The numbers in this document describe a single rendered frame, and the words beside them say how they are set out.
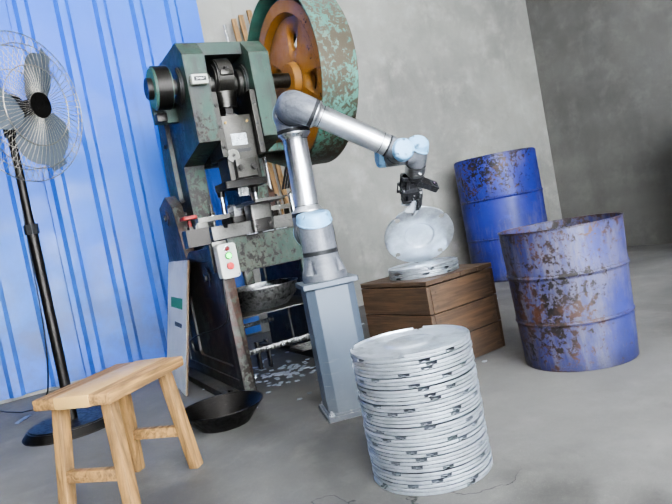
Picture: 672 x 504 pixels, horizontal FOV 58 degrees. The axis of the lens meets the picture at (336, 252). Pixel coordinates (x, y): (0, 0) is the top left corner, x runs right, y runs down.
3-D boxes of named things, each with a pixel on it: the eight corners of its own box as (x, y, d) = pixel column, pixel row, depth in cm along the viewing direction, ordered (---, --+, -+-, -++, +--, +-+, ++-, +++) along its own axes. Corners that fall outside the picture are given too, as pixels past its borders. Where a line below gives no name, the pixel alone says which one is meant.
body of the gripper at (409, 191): (396, 193, 238) (398, 169, 230) (416, 189, 240) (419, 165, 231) (402, 206, 233) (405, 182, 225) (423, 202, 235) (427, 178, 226)
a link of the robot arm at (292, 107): (285, 77, 194) (421, 137, 202) (282, 85, 205) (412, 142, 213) (271, 110, 194) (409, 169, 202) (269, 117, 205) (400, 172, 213)
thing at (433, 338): (473, 322, 156) (472, 319, 156) (465, 351, 129) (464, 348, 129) (366, 336, 165) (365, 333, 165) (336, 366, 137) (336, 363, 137)
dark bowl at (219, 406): (279, 418, 210) (276, 398, 209) (195, 448, 196) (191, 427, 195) (250, 403, 236) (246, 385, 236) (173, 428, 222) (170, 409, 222)
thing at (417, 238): (468, 229, 251) (467, 228, 252) (419, 195, 238) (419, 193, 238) (418, 272, 264) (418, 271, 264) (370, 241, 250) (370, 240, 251)
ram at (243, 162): (266, 174, 267) (253, 107, 265) (234, 179, 260) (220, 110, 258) (252, 180, 282) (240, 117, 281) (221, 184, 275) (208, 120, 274)
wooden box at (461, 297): (506, 345, 249) (491, 262, 247) (441, 372, 227) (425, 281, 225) (436, 340, 282) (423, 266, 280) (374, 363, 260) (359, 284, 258)
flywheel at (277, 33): (319, 175, 321) (383, 104, 259) (285, 180, 312) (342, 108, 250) (279, 57, 335) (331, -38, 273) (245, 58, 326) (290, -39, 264)
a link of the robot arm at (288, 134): (299, 252, 207) (271, 93, 205) (295, 251, 222) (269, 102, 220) (334, 245, 209) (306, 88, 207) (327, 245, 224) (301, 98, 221)
